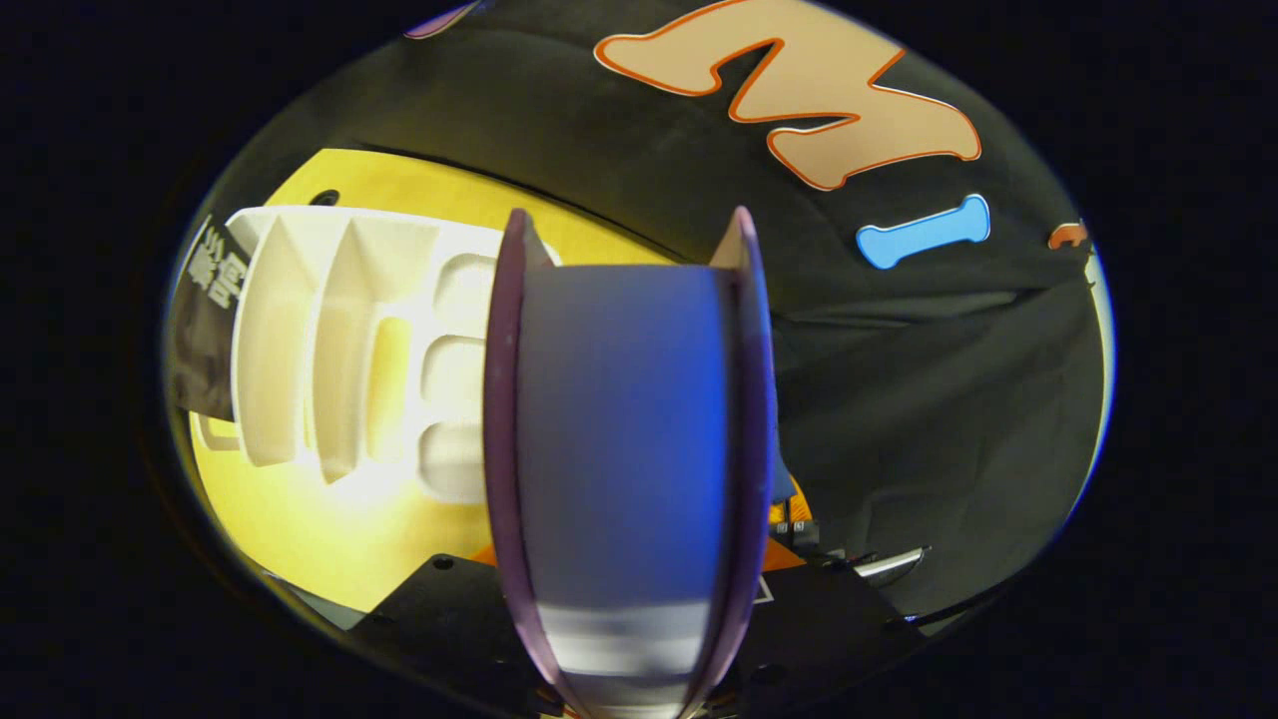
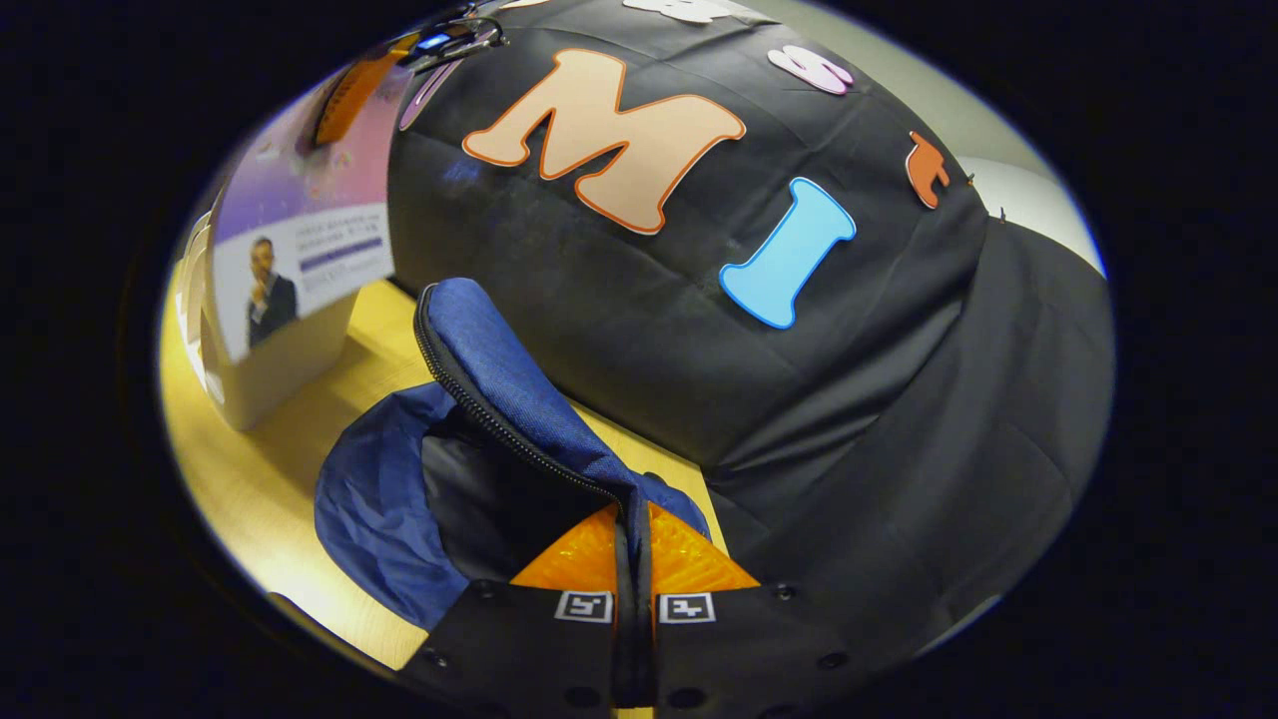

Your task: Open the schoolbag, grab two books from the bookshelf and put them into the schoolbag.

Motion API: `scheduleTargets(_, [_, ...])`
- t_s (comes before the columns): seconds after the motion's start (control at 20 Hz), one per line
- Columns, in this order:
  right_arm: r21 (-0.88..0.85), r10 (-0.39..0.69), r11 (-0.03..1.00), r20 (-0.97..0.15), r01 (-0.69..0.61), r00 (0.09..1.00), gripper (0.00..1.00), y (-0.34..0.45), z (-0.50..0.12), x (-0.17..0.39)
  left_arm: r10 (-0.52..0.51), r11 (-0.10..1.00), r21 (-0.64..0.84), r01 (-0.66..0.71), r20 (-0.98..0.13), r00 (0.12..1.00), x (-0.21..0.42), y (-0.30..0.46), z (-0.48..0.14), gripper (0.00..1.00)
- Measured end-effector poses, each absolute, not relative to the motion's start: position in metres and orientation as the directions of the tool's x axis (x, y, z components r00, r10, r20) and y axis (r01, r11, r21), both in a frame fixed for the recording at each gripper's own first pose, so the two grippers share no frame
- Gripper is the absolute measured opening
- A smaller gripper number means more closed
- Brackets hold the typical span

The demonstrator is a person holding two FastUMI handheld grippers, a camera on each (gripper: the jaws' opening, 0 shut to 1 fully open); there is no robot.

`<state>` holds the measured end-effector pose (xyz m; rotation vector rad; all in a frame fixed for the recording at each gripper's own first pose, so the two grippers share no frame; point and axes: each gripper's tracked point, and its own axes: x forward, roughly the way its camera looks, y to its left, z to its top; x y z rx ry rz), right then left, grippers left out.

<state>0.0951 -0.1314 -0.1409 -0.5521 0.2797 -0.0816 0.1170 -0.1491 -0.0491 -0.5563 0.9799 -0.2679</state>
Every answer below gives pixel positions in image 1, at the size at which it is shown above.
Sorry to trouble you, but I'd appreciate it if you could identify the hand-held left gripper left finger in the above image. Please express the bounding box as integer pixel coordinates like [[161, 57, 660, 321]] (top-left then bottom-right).
[[349, 544, 546, 719]]

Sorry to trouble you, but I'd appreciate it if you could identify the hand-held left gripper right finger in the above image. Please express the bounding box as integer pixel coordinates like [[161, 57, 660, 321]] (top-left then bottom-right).
[[719, 544, 932, 716]]

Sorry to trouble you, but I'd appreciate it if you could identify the pink cover book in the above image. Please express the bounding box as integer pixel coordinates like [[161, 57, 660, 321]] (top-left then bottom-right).
[[484, 207, 780, 719]]

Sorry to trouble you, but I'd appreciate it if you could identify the white plastic bookshelf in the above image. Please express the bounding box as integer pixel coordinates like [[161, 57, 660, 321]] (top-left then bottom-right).
[[195, 205, 560, 505]]

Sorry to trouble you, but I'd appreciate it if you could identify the grey cover book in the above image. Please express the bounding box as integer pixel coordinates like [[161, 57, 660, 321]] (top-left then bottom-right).
[[165, 215, 251, 425]]

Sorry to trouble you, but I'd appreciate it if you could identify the black backdrop cloth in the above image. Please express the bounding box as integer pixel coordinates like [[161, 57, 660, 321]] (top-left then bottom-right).
[[200, 0, 1109, 620]]

